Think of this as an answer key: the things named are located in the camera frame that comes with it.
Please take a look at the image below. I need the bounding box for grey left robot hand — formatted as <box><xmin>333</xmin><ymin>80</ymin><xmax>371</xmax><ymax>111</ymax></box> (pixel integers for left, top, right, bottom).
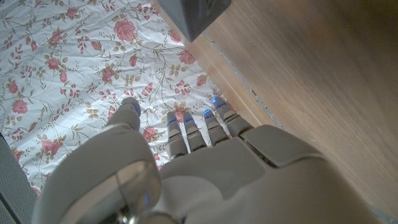
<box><xmin>30</xmin><ymin>96</ymin><xmax>382</xmax><ymax>224</ymax></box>

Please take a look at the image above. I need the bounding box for dark grey block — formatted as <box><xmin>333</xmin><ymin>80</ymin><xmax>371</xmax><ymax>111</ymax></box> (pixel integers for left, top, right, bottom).
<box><xmin>155</xmin><ymin>0</ymin><xmax>233</xmax><ymax>43</ymax></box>

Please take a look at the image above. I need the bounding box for floral backdrop cloth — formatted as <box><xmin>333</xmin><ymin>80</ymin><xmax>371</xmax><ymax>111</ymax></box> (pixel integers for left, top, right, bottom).
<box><xmin>0</xmin><ymin>0</ymin><xmax>237</xmax><ymax>197</ymax></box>

